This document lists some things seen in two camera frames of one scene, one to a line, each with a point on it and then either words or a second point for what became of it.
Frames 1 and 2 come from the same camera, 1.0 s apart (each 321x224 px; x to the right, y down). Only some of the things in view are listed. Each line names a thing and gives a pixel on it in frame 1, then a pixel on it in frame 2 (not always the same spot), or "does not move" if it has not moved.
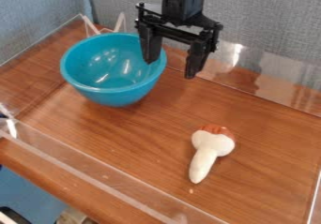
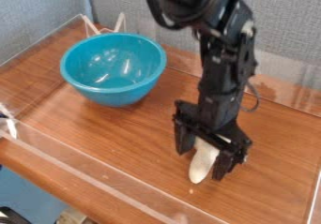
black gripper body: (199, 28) to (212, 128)
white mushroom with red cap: (211, 141) does not move
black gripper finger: (151, 41) to (184, 139)
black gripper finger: (196, 55) to (224, 162)
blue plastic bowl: (105, 67) does not move
